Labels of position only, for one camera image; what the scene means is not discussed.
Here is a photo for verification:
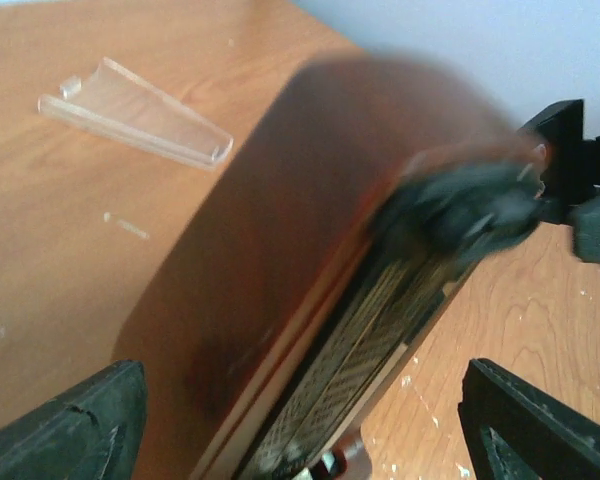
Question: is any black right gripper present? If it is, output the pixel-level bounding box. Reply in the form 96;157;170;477
523;99;600;264

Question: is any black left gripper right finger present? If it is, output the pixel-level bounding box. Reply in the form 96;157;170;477
458;358;600;479

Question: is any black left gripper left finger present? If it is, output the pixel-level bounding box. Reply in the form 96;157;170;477
0;360;147;480

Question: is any brown wooden metronome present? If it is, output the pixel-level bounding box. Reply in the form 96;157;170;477
115;55;547;479

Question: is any clear plastic metronome cover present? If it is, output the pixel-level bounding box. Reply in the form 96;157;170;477
37;58;234;169

